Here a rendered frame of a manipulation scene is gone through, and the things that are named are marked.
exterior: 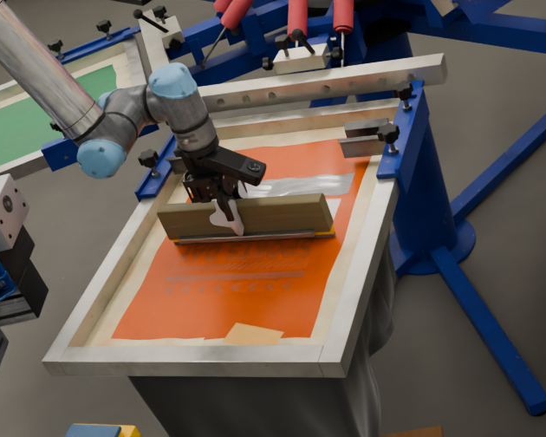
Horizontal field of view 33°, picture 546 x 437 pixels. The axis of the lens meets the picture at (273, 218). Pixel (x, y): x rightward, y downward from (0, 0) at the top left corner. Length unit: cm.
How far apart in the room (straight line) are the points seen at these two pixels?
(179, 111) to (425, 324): 149
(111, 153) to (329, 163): 59
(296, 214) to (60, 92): 50
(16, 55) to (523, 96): 266
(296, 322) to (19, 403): 188
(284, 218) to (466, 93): 232
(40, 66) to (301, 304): 61
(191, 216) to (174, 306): 19
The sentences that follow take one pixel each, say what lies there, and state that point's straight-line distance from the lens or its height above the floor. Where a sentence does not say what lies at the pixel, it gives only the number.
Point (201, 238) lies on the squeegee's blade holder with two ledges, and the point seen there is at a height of 99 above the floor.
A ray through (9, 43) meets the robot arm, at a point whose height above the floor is 153.
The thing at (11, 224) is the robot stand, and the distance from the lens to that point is 184.
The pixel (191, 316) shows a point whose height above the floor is 95.
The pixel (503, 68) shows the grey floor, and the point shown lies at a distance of 410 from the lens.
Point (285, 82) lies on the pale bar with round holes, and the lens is 216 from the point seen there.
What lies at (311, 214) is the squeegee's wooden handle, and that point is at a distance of 172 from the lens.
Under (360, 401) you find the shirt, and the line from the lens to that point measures 177.
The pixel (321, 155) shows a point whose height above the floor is 95.
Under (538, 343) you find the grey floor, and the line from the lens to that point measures 279.
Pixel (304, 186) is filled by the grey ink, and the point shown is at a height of 96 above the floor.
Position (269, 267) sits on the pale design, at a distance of 175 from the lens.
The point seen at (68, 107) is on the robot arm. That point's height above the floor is 140.
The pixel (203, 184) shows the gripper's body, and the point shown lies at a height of 113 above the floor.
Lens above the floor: 200
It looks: 34 degrees down
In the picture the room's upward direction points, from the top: 21 degrees counter-clockwise
